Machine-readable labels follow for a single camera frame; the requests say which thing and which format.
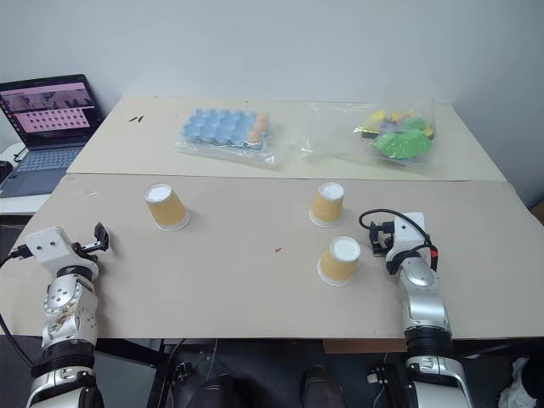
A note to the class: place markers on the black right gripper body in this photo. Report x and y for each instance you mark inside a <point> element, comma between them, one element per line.
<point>384,239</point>

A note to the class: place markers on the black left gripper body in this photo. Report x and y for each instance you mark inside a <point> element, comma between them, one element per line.
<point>85,248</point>

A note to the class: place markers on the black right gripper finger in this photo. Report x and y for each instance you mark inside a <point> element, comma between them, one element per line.
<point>378,251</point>
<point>375,226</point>

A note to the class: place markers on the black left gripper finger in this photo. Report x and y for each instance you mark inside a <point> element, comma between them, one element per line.
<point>101,231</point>
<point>104,246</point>

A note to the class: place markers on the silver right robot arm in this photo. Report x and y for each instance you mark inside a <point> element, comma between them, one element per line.
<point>425,306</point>

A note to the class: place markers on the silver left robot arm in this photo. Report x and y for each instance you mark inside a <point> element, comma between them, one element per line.
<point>68,310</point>

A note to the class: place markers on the brown paper cup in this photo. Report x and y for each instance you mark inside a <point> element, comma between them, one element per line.
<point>166,207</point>
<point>339,262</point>
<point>327,204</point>

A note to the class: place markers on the green toy pieces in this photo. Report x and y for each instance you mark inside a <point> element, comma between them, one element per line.
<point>401,141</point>

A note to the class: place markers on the clear plastic bag with toys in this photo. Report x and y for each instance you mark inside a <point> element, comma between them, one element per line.
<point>370,134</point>

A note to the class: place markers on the yellow toy pieces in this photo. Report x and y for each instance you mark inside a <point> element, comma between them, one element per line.
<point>380,120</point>

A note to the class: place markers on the grey laptop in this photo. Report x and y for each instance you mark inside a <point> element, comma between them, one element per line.
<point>40,132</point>

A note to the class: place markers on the dark rounded shape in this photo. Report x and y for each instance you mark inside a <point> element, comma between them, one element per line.
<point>214,392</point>
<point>322,387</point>

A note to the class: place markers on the orange toy eggs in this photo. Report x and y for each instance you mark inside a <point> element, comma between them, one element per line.
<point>259,126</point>

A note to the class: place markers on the blue egg tray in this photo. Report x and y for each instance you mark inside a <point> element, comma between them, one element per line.
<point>219,126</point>

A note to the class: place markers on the clear plastic bag with tray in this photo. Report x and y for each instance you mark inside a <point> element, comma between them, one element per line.
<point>231,138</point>

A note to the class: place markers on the white crumpled plastic bag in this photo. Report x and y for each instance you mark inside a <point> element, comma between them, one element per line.
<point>516,384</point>

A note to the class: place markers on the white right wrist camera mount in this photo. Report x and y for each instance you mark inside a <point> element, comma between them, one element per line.
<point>406,236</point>

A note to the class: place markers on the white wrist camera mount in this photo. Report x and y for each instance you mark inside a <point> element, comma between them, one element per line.
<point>47,246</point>
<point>406,236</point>

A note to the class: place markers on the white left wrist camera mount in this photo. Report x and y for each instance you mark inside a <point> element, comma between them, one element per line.
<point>47,246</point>

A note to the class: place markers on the black table frame leg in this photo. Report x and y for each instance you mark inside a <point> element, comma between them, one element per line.
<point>160,374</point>

